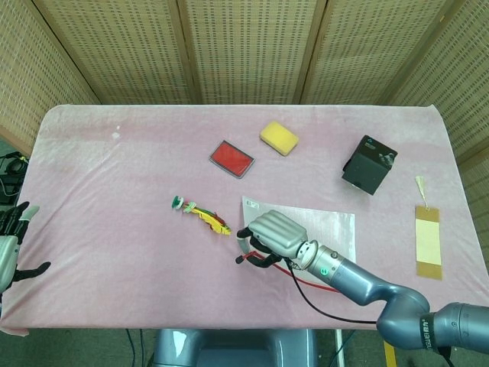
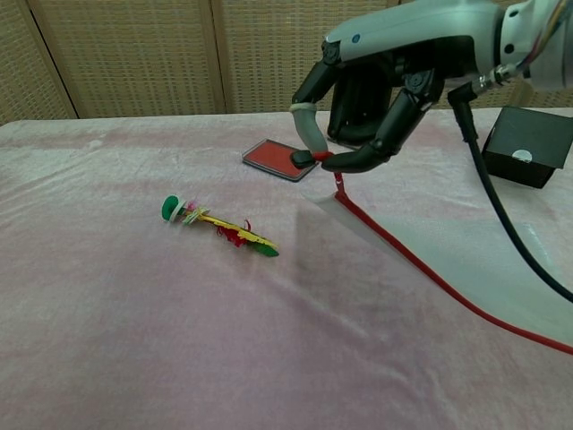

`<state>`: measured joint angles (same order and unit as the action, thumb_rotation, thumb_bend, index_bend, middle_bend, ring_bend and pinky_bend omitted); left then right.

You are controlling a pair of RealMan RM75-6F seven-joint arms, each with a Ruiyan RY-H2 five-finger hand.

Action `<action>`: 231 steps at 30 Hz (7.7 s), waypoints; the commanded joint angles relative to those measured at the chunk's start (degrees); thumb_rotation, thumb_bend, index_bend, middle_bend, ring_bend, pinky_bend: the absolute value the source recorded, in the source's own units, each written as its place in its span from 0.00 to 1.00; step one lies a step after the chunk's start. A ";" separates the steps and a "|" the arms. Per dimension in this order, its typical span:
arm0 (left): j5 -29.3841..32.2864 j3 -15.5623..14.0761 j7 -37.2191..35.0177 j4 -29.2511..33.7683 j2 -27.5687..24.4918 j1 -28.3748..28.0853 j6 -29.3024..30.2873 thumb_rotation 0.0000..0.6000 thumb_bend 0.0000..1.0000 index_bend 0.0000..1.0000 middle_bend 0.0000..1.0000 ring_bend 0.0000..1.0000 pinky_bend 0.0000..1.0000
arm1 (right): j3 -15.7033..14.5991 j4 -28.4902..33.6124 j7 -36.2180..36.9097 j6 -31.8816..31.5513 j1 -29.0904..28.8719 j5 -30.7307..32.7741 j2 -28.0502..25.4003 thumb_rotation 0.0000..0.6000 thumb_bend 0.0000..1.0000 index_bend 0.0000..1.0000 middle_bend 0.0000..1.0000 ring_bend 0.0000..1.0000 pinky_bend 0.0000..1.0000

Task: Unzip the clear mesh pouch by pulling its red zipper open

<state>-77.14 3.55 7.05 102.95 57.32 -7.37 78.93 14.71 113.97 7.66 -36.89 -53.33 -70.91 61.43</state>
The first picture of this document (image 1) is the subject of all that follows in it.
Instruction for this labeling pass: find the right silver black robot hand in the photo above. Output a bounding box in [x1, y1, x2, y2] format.
[235, 209, 309, 271]

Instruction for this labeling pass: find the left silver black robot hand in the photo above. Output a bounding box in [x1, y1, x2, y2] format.
[0, 201, 52, 295]

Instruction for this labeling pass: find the clear zip pouch red zipper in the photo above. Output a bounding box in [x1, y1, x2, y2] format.
[235, 195, 358, 295]

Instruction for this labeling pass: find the yellow sponge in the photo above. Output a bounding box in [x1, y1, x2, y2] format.
[259, 120, 300, 158]

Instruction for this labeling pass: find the colourful yellow dragon toy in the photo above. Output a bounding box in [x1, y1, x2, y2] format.
[170, 195, 233, 238]

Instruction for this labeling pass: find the black equipment on floor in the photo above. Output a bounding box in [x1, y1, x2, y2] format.
[0, 151, 30, 204]

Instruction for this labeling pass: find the red ink pad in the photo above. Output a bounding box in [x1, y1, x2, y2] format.
[208, 139, 256, 179]

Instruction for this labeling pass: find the pink velvet table cloth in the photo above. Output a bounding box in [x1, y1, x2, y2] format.
[0, 103, 484, 338]

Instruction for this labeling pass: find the black cardboard box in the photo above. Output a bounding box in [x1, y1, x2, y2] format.
[341, 134, 399, 196]

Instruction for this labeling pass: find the grey blue robot torso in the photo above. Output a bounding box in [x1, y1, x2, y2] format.
[151, 327, 318, 367]

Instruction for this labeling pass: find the white table leg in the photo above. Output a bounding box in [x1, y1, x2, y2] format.
[335, 329, 345, 367]

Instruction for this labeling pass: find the brown bookmark with tassel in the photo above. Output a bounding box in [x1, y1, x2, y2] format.
[414, 175, 445, 281]

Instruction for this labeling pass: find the yellow floor tape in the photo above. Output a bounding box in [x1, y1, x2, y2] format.
[383, 339, 397, 367]

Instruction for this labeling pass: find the woven bamboo folding screen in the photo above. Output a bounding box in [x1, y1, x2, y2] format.
[0, 0, 489, 165]

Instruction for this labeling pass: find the black right hand cable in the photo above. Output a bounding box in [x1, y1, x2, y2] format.
[282, 258, 380, 326]

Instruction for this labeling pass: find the green floor cable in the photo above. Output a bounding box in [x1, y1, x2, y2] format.
[332, 329, 357, 367]

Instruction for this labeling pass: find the blue floor cable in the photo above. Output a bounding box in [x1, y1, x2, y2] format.
[126, 328, 145, 367]

